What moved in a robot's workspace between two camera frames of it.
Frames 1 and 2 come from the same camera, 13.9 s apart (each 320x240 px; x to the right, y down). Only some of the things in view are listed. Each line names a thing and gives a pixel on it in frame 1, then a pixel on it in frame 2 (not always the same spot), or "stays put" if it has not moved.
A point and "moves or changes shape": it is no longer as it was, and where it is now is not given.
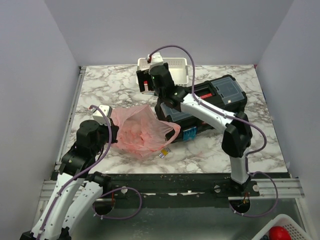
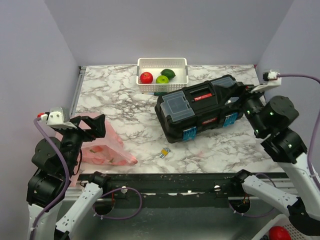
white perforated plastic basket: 178,68 stays put
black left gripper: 114,129 → 98,127
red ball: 279,233 stays put
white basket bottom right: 296,231 stays put
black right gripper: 141,76 → 239,88
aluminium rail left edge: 70,115 stays put
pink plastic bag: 140,132 moves or changes shape
